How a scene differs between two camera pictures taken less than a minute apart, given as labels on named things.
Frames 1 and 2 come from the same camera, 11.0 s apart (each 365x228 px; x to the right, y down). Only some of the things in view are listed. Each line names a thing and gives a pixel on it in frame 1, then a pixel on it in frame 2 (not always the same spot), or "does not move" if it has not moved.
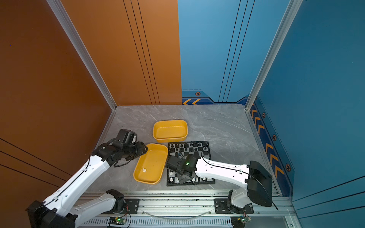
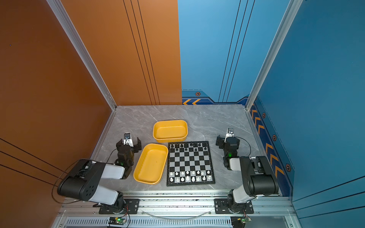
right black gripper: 181,180 -> 222,140
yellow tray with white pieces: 150,167 does not move
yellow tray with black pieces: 170,131 does not move
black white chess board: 182,149 does not move
